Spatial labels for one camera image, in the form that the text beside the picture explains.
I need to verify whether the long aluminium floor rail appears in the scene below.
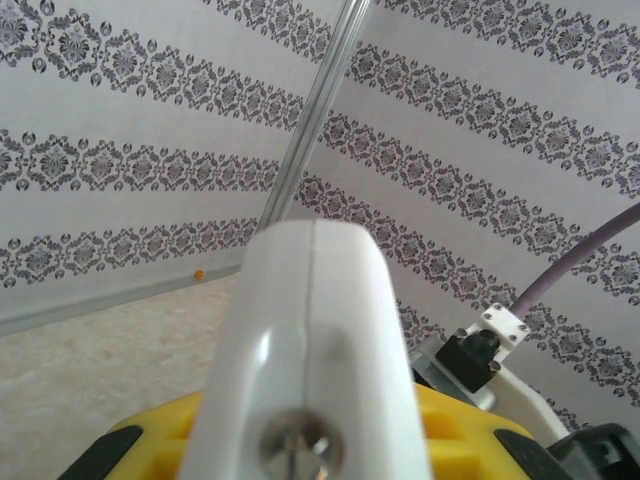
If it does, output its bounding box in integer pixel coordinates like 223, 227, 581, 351
0, 263, 244, 337

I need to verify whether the long white remote control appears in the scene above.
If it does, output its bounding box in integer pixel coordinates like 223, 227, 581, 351
177, 217, 436, 480

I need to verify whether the aluminium frame post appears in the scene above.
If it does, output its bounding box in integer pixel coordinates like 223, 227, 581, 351
259, 0, 374, 234

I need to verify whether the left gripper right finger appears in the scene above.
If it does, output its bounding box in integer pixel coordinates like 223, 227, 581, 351
414, 382, 559, 480

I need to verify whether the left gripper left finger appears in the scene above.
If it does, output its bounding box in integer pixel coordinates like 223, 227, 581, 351
59, 391, 209, 480

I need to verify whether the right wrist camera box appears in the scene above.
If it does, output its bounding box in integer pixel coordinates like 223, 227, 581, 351
409, 302, 571, 446

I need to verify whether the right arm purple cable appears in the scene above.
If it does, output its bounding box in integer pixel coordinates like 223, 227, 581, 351
509, 199, 640, 321

